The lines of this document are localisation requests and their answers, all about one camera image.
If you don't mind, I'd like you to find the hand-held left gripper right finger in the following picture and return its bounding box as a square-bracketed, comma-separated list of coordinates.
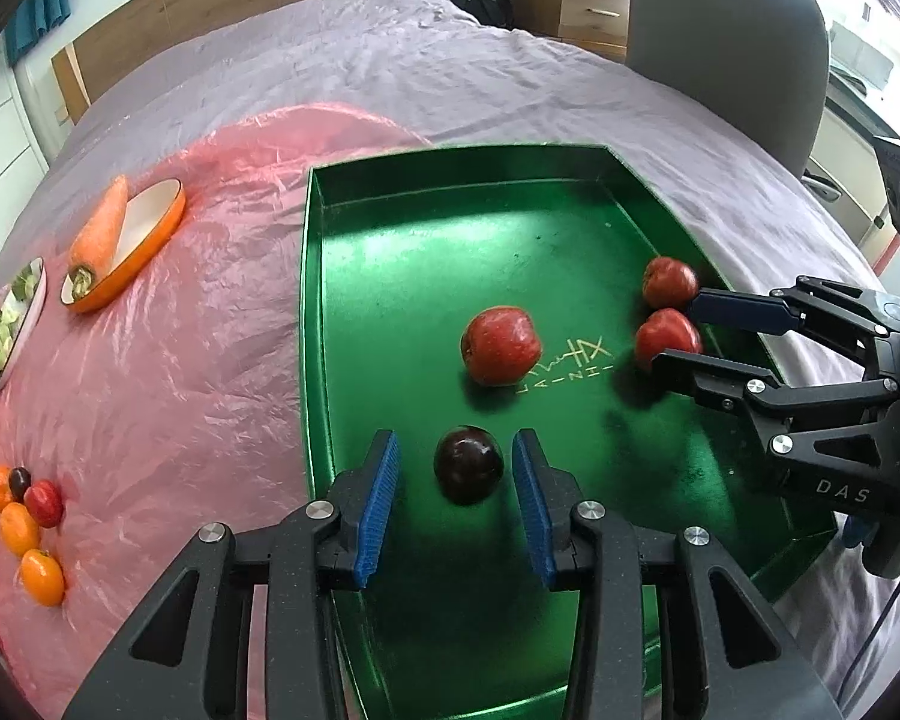
[511, 427, 845, 720]

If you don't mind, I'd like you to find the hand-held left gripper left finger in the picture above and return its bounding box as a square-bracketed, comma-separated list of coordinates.
[60, 429, 403, 720]

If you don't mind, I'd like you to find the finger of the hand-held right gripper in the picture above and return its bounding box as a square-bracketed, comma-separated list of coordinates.
[688, 276, 900, 361]
[649, 349, 900, 467]

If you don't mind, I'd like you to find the red apple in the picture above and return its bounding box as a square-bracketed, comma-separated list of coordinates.
[24, 481, 65, 528]
[634, 307, 703, 374]
[641, 256, 700, 310]
[460, 306, 541, 388]

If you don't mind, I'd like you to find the green tray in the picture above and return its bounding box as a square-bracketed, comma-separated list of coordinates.
[300, 144, 841, 720]

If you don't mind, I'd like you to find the pink plastic sheet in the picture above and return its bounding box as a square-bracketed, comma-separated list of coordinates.
[0, 101, 436, 720]

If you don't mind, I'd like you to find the grey office chair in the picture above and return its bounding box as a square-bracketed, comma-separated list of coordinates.
[626, 0, 830, 179]

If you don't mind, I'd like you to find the orange oval dish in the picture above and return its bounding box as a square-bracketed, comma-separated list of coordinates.
[60, 178, 187, 314]

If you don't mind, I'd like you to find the carrot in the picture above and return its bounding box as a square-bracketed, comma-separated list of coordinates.
[69, 175, 130, 293]

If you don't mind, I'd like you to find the white plate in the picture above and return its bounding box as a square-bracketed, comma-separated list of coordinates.
[0, 256, 48, 397]

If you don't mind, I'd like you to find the pale green vegetable piece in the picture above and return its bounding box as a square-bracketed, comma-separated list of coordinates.
[0, 262, 42, 376]

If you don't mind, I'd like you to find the white wardrobe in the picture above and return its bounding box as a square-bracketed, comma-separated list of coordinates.
[0, 60, 53, 271]

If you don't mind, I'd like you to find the wooden headboard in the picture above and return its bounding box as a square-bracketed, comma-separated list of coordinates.
[51, 0, 421, 125]

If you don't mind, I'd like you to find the teal curtain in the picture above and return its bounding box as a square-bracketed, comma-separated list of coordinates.
[4, 0, 72, 68]

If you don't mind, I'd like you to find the black cable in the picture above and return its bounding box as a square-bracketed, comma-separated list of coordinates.
[840, 570, 900, 698]

